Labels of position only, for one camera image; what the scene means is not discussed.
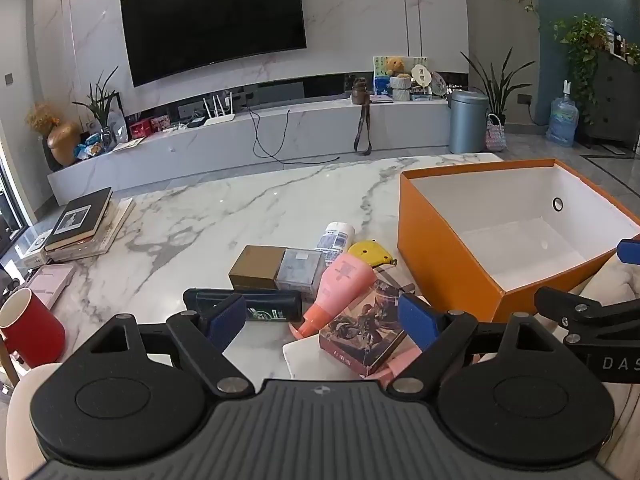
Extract trailing ivy plant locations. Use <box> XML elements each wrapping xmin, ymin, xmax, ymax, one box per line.
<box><xmin>552</xmin><ymin>15</ymin><xmax>613</xmax><ymax>126</ymax></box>

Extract white printed tube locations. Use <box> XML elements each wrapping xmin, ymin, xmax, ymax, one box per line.
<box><xmin>314</xmin><ymin>221</ymin><xmax>356</xmax><ymax>266</ymax></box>

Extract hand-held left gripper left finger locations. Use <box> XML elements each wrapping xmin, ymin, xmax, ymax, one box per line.
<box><xmin>75</xmin><ymin>294</ymin><xmax>253</xmax><ymax>400</ymax></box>

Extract white round plaque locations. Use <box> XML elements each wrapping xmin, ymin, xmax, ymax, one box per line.
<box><xmin>410</xmin><ymin>62</ymin><xmax>433</xmax><ymax>92</ymax></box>

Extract white chair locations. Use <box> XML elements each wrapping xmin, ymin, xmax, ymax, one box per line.
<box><xmin>5</xmin><ymin>364</ymin><xmax>61</xmax><ymax>480</ymax></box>

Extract yellow tape measure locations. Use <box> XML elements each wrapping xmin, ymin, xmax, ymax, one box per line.
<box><xmin>347</xmin><ymin>241</ymin><xmax>397</xmax><ymax>267</ymax></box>

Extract long white case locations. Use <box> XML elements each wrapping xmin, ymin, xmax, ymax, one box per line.
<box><xmin>282</xmin><ymin>335</ymin><xmax>391</xmax><ymax>387</ymax></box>

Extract tall leafy potted plant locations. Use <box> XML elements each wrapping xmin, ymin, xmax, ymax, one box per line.
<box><xmin>460</xmin><ymin>47</ymin><xmax>536</xmax><ymax>126</ymax></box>

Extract dark grey cabinet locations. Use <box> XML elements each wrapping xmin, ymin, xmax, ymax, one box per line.
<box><xmin>582</xmin><ymin>50</ymin><xmax>640</xmax><ymax>156</ymax></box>

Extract woven checkered basket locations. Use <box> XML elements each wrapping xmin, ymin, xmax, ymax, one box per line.
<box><xmin>485</xmin><ymin>114</ymin><xmax>508</xmax><ymax>152</ymax></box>

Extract grey metal trash can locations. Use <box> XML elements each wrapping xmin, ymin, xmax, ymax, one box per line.
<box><xmin>446</xmin><ymin>90</ymin><xmax>489</xmax><ymax>155</ymax></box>

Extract red gift boxes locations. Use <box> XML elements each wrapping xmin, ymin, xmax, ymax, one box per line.
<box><xmin>129</xmin><ymin>116</ymin><xmax>173</xmax><ymax>141</ymax></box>

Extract stack of white books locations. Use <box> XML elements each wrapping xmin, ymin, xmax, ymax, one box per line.
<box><xmin>22</xmin><ymin>197</ymin><xmax>135</xmax><ymax>267</ymax></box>

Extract pink bottle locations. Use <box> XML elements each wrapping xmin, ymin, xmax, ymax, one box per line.
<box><xmin>298</xmin><ymin>252</ymin><xmax>378</xmax><ymax>338</ymax></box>

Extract black flat television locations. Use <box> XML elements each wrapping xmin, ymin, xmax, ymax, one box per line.
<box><xmin>120</xmin><ymin>0</ymin><xmax>307</xmax><ymax>88</ymax></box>

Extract black bottle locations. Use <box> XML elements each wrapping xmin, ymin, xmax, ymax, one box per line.
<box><xmin>182</xmin><ymin>287</ymin><xmax>303</xmax><ymax>323</ymax></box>

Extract grey translucent small box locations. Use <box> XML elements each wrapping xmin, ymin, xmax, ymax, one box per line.
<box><xmin>274</xmin><ymin>249</ymin><xmax>327</xmax><ymax>297</ymax></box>

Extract orange cardboard box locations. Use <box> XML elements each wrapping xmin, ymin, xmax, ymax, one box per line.
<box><xmin>397</xmin><ymin>158</ymin><xmax>640</xmax><ymax>323</ymax></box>

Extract olive green small box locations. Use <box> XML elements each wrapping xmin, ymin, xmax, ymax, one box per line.
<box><xmin>228</xmin><ymin>246</ymin><xmax>287</xmax><ymax>291</ymax></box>

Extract white marble television console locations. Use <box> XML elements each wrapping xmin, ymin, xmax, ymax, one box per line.
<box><xmin>47</xmin><ymin>95</ymin><xmax>453</xmax><ymax>206</ymax></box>

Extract red cup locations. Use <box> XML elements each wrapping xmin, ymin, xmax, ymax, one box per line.
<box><xmin>0</xmin><ymin>288</ymin><xmax>67</xmax><ymax>368</ymax></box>

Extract black cable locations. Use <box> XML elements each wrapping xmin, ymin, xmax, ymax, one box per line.
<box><xmin>245</xmin><ymin>92</ymin><xmax>341</xmax><ymax>165</ymax></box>

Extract small green potted plant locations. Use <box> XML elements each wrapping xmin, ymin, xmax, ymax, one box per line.
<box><xmin>72</xmin><ymin>66</ymin><xmax>121</xmax><ymax>133</ymax></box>

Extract white router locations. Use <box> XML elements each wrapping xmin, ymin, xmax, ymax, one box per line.
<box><xmin>187</xmin><ymin>91</ymin><xmax>236</xmax><ymax>128</ymax></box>

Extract pink flat packet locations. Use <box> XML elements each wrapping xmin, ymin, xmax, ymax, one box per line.
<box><xmin>367</xmin><ymin>345</ymin><xmax>426</xmax><ymax>386</ymax></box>

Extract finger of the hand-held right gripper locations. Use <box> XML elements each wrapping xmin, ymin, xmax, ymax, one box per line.
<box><xmin>534</xmin><ymin>286</ymin><xmax>640</xmax><ymax>342</ymax></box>
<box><xmin>616</xmin><ymin>237</ymin><xmax>640</xmax><ymax>266</ymax></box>

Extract brown camera bag with strap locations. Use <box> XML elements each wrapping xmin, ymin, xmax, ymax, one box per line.
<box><xmin>351</xmin><ymin>77</ymin><xmax>373</xmax><ymax>156</ymax></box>

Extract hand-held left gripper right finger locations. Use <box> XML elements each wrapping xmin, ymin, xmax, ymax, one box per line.
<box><xmin>387</xmin><ymin>292</ymin><xmax>566</xmax><ymax>397</ymax></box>

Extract gold vase with dried flowers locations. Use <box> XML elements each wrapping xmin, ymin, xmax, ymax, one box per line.
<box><xmin>26</xmin><ymin>102</ymin><xmax>83</xmax><ymax>168</ymax></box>

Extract framed picture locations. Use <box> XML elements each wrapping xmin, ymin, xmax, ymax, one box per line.
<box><xmin>372</xmin><ymin>56</ymin><xmax>428</xmax><ymax>97</ymax></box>

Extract pink flat box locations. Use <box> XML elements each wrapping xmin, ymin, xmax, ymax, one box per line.
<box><xmin>17</xmin><ymin>264</ymin><xmax>76</xmax><ymax>308</ymax></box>

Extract blue water jug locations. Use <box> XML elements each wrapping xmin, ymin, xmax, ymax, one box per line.
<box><xmin>546</xmin><ymin>80</ymin><xmax>581</xmax><ymax>148</ymax></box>

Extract black hardcover book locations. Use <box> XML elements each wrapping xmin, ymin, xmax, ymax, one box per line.
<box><xmin>44</xmin><ymin>187</ymin><xmax>113</xmax><ymax>252</ymax></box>

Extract illustrated card box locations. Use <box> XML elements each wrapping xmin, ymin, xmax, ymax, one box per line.
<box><xmin>318</xmin><ymin>280</ymin><xmax>416</xmax><ymax>377</ymax></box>

